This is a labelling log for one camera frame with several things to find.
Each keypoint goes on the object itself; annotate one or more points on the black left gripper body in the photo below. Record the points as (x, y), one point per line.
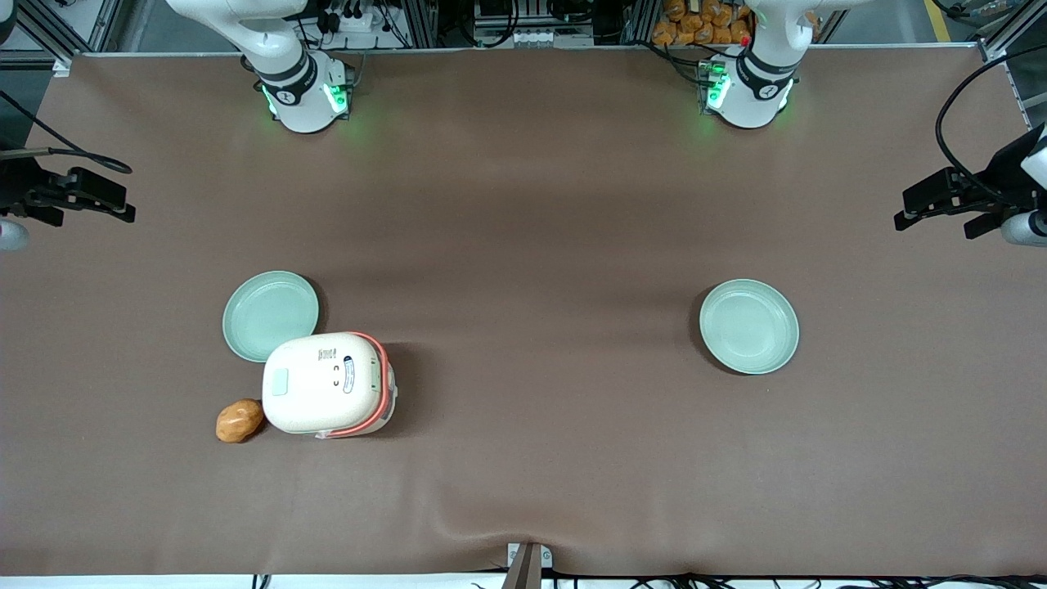
(1003, 174)

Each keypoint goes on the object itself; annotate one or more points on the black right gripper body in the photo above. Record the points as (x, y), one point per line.
(18, 183)

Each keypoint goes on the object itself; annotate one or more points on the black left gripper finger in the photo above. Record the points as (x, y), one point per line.
(932, 213)
(936, 186)

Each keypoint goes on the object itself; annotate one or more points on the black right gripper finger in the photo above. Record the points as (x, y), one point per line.
(98, 186)
(114, 212)

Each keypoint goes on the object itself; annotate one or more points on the white rice cooker orange trim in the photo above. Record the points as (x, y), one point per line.
(323, 384)

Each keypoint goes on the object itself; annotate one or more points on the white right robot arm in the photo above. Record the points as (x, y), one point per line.
(303, 106)

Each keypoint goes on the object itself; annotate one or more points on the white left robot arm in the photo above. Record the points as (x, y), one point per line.
(748, 102)

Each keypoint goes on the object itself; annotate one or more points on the pale green plate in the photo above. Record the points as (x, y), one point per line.
(748, 327)
(270, 315)

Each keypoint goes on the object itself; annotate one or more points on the brown bread roll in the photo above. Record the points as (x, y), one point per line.
(239, 420)

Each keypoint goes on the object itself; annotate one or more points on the pile of orange bread rolls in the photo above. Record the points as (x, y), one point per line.
(703, 33)

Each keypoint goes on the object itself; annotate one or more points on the white power strip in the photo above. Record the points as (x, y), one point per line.
(350, 20)

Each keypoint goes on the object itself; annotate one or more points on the brown table cloth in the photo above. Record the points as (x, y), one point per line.
(523, 245)

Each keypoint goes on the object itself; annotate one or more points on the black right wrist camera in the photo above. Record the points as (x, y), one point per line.
(45, 216)

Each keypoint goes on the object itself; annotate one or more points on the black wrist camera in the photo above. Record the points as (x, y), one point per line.
(45, 216)
(983, 226)

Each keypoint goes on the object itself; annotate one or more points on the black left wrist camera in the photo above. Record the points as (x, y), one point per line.
(983, 226)

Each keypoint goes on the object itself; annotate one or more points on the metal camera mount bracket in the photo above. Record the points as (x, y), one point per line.
(527, 564)

